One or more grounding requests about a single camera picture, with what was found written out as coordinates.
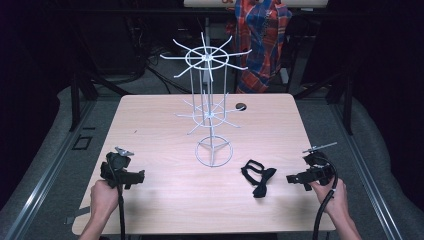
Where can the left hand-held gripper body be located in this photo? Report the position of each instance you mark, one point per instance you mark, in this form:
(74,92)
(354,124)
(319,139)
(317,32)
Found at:
(117,170)

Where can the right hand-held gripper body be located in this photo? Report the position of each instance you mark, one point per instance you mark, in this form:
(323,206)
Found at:
(318,170)

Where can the person's right hand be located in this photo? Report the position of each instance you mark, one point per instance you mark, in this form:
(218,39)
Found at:
(333,196)

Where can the person's left hand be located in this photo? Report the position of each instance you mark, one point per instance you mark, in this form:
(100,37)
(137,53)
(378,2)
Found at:
(103,198)

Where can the black bow tie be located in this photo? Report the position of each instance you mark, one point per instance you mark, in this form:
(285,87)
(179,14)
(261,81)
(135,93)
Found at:
(258,176)

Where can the red blue plaid shirt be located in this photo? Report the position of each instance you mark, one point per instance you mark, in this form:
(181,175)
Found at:
(260,43)

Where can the grey metal floor rail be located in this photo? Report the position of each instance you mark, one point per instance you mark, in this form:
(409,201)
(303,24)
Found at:
(366,173)
(43,180)

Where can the black metal stand frame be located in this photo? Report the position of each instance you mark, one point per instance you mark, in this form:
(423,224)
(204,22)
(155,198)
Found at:
(343,100)
(78,100)

